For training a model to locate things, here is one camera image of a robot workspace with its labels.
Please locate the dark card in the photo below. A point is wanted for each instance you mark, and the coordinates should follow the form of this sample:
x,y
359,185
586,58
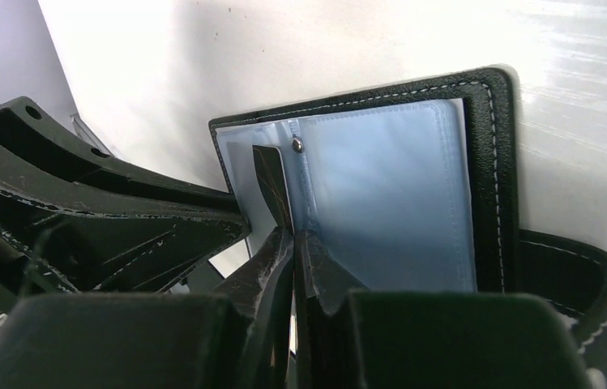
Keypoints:
x,y
269,169

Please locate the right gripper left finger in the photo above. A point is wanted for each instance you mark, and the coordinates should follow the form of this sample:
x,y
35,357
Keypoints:
x,y
236,336

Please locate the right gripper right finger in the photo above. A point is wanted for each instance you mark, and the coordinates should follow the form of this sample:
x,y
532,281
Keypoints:
x,y
352,337

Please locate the black leather card holder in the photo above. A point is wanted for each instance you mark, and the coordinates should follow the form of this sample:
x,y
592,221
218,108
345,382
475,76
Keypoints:
x,y
412,187

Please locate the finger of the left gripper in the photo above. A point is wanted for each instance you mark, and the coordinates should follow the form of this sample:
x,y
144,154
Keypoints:
x,y
89,222

